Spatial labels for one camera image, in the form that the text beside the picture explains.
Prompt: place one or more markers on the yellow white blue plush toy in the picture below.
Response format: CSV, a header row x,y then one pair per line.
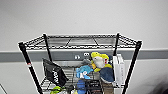
x,y
100,61

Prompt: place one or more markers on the blue round toy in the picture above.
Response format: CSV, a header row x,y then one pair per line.
x,y
81,86

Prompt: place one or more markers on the black bag with white print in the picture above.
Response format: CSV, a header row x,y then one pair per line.
x,y
55,75

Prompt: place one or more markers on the tall white box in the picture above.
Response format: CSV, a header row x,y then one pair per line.
x,y
118,70

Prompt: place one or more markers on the black white stacked boxes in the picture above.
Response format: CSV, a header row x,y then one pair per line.
x,y
94,87

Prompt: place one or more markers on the small brown cardboard box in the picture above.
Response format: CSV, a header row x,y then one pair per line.
x,y
107,90

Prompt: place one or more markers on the lime green toy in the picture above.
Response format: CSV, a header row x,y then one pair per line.
x,y
56,90

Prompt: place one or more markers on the white wall socket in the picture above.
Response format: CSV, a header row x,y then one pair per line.
x,y
77,57
86,54

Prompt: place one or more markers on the long grey wall band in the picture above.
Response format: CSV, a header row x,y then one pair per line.
x,y
150,55

